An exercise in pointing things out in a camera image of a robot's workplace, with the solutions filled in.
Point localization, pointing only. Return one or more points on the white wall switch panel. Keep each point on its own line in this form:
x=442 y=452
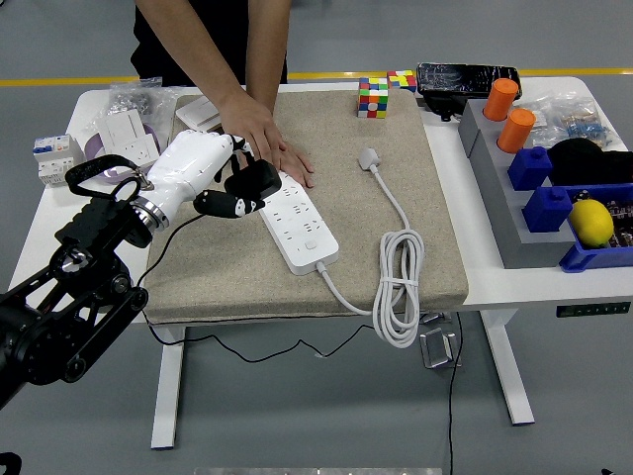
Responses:
x=195 y=111

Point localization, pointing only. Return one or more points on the person's right forearm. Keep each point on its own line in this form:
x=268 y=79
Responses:
x=203 y=49

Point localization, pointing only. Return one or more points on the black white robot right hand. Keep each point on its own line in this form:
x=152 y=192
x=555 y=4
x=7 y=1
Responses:
x=624 y=472

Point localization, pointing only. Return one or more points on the black table control panel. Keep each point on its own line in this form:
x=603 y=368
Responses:
x=593 y=310

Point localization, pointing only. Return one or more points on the clear bag of screws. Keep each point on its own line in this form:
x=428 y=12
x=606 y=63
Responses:
x=133 y=99

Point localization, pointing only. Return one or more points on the yellow lemon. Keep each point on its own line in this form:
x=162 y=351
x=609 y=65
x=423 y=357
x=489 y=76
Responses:
x=591 y=222

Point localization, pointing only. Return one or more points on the orange cylinder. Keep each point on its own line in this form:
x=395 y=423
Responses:
x=515 y=131
x=500 y=99

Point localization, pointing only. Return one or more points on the blue plastic block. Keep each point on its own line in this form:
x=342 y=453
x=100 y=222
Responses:
x=529 y=170
x=546 y=210

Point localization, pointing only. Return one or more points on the clear bag of small parts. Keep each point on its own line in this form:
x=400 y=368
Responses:
x=578 y=123

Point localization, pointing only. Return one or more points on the white blank switch plate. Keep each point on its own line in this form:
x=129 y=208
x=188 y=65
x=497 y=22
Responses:
x=121 y=126

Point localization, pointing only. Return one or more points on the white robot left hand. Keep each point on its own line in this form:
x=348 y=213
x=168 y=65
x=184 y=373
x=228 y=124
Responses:
x=188 y=168

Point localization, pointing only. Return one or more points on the person's right hand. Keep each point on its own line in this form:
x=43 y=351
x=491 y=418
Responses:
x=249 y=128

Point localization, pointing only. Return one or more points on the dark circuit board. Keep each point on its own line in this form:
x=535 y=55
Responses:
x=624 y=208

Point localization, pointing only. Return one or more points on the person's left forearm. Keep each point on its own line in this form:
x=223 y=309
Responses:
x=264 y=49

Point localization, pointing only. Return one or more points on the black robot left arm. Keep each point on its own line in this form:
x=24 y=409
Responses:
x=74 y=307

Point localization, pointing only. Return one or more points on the multicoloured puzzle cube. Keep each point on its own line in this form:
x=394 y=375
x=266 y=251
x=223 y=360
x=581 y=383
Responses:
x=373 y=99
x=403 y=81

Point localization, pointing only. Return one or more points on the blue plastic bin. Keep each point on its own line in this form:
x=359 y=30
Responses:
x=593 y=257

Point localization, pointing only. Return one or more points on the purple bowl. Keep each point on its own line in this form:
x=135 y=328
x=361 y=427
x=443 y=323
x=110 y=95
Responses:
x=93 y=144

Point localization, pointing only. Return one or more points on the person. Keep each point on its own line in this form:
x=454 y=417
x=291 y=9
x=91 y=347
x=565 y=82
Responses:
x=148 y=54

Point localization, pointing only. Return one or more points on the grey stepped block holder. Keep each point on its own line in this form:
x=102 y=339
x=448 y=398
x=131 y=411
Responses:
x=494 y=198

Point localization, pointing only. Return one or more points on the white table leg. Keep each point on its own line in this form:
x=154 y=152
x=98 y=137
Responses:
x=509 y=376
x=165 y=396

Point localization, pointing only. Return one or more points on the black plastic-wrapped device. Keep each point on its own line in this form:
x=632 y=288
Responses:
x=465 y=81

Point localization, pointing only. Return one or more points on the white circuit breaker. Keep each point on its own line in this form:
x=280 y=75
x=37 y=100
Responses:
x=54 y=161

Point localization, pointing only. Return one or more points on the grey-brown fabric mat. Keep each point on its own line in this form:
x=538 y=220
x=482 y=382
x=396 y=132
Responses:
x=346 y=222

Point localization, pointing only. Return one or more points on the black power adapter plug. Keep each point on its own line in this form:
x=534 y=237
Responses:
x=259 y=178

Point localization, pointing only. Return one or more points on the white wall socket panel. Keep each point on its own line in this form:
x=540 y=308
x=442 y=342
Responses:
x=138 y=151

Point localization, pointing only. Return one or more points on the person's left hand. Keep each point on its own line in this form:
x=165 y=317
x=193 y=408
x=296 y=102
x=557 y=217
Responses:
x=297 y=168

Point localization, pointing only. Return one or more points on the white power strip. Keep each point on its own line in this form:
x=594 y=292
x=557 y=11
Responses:
x=301 y=232

